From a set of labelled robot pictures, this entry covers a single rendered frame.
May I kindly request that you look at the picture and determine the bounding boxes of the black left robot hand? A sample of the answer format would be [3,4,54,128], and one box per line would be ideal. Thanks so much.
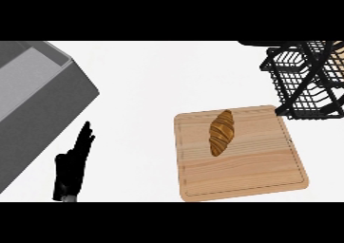
[52,121,98,202]

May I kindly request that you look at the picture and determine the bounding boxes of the brown striped squash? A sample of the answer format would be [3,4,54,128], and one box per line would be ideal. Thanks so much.
[208,109,236,158]

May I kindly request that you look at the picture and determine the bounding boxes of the pale wooden cutting board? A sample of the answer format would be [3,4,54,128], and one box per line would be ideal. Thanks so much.
[173,104,312,202]

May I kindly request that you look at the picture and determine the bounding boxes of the large grey appliance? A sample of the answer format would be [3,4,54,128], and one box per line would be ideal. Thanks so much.
[0,40,101,201]

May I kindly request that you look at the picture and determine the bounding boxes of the black wire tiered basket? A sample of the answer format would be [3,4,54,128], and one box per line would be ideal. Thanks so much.
[238,40,344,121]

